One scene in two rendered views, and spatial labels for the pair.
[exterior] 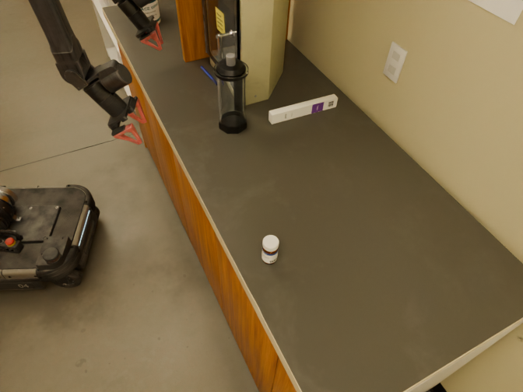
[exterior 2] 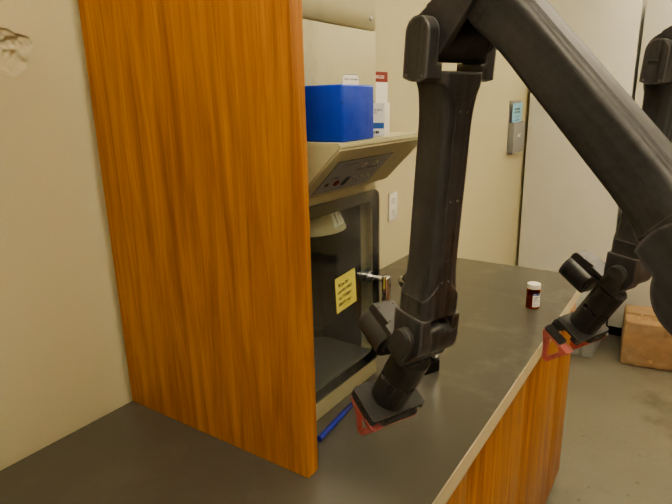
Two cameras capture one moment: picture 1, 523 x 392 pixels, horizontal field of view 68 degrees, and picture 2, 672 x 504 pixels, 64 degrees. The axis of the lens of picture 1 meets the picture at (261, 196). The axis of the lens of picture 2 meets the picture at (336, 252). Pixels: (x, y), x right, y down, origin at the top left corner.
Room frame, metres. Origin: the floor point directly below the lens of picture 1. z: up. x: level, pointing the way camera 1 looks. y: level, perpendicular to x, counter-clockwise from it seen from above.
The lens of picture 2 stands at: (1.81, 1.10, 1.57)
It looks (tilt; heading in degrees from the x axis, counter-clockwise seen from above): 15 degrees down; 243
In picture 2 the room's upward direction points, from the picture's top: 1 degrees counter-clockwise
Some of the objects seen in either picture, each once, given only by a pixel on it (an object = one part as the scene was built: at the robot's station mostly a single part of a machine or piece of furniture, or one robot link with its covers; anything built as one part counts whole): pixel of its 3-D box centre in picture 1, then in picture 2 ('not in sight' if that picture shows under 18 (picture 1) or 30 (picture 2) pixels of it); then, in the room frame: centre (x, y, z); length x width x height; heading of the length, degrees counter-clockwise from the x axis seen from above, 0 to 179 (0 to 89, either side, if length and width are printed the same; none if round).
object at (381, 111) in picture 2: not in sight; (374, 119); (1.25, 0.19, 1.54); 0.05 x 0.05 x 0.06; 46
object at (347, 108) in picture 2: not in sight; (334, 113); (1.37, 0.26, 1.56); 0.10 x 0.10 x 0.09; 29
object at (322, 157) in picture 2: not in sight; (360, 164); (1.30, 0.22, 1.46); 0.32 x 0.12 x 0.10; 29
